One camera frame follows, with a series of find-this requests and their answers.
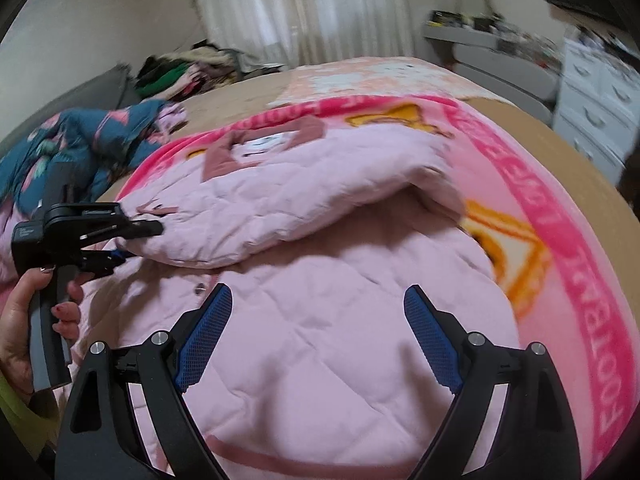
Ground white drawer dresser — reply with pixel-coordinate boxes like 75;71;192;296
552;27;639;185

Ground blue floral quilted jacket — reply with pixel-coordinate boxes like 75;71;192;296
1;100;186;217

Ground peach kitty blanket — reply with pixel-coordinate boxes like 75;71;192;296
269;56;506;107

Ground grey pillow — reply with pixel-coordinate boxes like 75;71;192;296
0;64;141;156

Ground pink football fleece blanket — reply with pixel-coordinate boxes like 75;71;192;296
116;94;639;479

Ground tan bed sheet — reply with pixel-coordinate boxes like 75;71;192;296
104;72;639;311

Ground grey shelf unit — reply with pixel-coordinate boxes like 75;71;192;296
422;21;561;125

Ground person's left hand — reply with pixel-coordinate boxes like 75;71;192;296
1;269;93;404

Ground pink quilted jacket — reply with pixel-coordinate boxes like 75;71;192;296
72;118;518;479

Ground green sleeve left forearm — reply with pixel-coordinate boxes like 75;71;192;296
1;376;61;460

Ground pile of clothes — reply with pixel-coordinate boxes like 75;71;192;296
134;41;286;102

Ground white sheer curtain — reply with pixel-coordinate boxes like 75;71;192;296
196;0;413;67

